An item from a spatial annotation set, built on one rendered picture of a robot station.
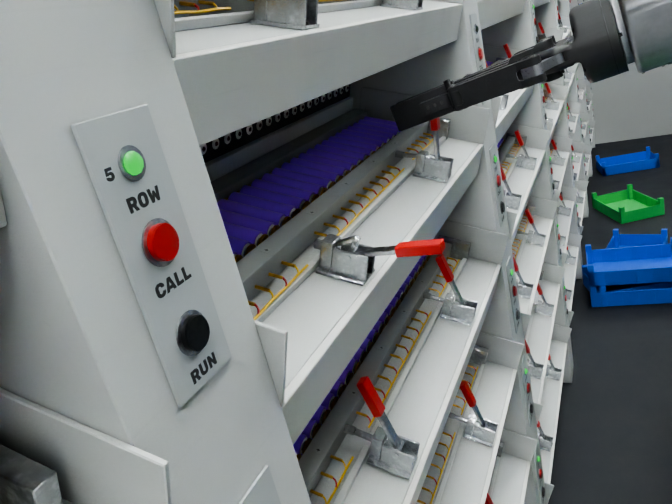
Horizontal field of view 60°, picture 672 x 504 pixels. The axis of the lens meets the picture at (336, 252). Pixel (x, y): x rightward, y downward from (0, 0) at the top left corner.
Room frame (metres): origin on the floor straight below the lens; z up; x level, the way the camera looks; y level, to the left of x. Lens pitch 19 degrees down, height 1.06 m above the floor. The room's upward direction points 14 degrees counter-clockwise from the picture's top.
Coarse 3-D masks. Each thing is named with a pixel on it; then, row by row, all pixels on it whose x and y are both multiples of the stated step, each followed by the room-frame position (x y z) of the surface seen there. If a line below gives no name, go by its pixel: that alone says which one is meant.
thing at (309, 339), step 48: (384, 96) 0.87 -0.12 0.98; (432, 144) 0.79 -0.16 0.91; (480, 144) 0.80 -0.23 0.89; (432, 192) 0.61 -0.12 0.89; (384, 240) 0.49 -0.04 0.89; (336, 288) 0.40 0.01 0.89; (384, 288) 0.44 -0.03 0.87; (288, 336) 0.34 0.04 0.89; (336, 336) 0.34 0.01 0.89; (288, 384) 0.30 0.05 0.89
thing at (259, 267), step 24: (408, 144) 0.73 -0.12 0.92; (360, 168) 0.60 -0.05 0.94; (384, 168) 0.65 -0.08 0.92; (336, 192) 0.53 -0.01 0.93; (360, 192) 0.58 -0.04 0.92; (312, 216) 0.48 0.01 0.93; (336, 216) 0.51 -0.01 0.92; (264, 240) 0.43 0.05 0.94; (288, 240) 0.43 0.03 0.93; (312, 240) 0.47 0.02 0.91; (240, 264) 0.39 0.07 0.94; (264, 264) 0.39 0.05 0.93; (288, 264) 0.42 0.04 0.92; (264, 288) 0.38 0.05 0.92
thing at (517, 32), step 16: (528, 0) 1.42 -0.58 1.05; (528, 16) 1.43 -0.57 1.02; (496, 32) 1.46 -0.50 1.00; (512, 32) 1.45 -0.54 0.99; (528, 32) 1.43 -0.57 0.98; (512, 48) 1.45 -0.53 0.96; (528, 112) 1.44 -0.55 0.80; (544, 128) 1.45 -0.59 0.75; (544, 160) 1.43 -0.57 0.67; (544, 176) 1.43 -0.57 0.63; (544, 192) 1.43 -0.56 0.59; (544, 256) 1.44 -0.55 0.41; (560, 288) 1.42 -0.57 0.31; (560, 304) 1.43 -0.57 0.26; (560, 320) 1.43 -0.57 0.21
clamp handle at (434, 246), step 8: (424, 240) 0.40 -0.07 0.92; (432, 240) 0.40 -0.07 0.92; (440, 240) 0.39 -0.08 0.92; (352, 248) 0.42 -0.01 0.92; (360, 248) 0.43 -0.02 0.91; (368, 248) 0.42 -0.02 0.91; (376, 248) 0.42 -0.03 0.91; (384, 248) 0.41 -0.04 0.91; (392, 248) 0.41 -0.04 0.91; (400, 248) 0.40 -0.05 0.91; (408, 248) 0.40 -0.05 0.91; (416, 248) 0.39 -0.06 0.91; (424, 248) 0.39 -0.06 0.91; (432, 248) 0.39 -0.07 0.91; (440, 248) 0.39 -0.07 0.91; (368, 256) 0.41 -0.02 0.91; (400, 256) 0.40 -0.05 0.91; (408, 256) 0.40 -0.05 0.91
